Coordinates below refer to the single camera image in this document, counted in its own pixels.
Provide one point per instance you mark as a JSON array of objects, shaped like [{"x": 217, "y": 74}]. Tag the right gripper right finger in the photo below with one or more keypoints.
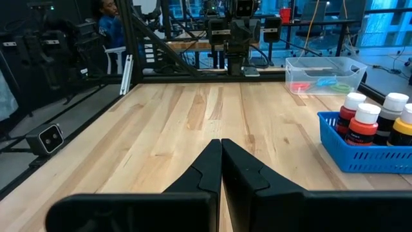
[{"x": 289, "y": 212}]

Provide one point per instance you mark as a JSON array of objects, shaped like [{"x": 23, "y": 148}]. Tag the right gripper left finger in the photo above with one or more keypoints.
[{"x": 145, "y": 212}]

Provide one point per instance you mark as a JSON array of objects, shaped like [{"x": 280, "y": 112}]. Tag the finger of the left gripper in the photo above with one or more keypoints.
[
  {"x": 236, "y": 32},
  {"x": 252, "y": 32}
]

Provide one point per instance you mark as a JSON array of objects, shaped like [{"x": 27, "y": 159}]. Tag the red black striped paint bottle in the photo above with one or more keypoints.
[
  {"x": 347, "y": 112},
  {"x": 362, "y": 127}
]

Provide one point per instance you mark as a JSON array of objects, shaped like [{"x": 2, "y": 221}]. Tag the yellow black striped paint bottle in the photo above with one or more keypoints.
[{"x": 402, "y": 129}]

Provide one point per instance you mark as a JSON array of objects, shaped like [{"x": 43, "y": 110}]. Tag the white capped paint bottle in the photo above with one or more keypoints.
[{"x": 391, "y": 109}]

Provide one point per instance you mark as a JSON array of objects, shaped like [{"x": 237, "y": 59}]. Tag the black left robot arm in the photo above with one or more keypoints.
[{"x": 235, "y": 61}]

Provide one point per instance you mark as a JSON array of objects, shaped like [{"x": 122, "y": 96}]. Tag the background wooden table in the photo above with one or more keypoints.
[{"x": 186, "y": 45}]

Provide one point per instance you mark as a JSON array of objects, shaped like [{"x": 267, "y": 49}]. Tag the red cup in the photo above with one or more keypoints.
[{"x": 284, "y": 14}]

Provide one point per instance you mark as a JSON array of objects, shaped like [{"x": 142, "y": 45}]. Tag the black background desk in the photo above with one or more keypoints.
[{"x": 322, "y": 22}]

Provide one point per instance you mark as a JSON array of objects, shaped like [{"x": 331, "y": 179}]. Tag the clear plastic bin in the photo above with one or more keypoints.
[{"x": 325, "y": 69}]

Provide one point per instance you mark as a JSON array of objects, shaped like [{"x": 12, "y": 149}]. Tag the blue plastic basket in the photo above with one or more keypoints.
[{"x": 370, "y": 159}]

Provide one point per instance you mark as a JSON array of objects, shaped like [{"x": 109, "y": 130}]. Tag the silver aluminium extrusion bar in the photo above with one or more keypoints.
[{"x": 126, "y": 75}]

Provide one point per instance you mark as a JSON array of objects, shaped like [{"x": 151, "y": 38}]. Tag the white chair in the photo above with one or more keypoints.
[{"x": 115, "y": 49}]

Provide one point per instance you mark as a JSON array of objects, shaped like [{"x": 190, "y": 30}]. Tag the person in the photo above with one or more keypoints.
[{"x": 111, "y": 29}]

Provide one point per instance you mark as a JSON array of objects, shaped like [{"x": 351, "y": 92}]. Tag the black background robot station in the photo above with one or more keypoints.
[{"x": 48, "y": 48}]

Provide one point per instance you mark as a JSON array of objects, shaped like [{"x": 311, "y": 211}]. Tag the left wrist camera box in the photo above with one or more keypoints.
[{"x": 245, "y": 8}]

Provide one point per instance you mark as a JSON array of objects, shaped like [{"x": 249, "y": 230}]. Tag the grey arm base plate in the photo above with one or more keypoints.
[{"x": 251, "y": 71}]

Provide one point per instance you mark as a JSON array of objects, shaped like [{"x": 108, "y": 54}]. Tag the black rig upright post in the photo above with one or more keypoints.
[{"x": 128, "y": 42}]

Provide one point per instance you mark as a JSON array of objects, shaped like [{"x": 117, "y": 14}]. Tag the table-level camera box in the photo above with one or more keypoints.
[{"x": 45, "y": 138}]

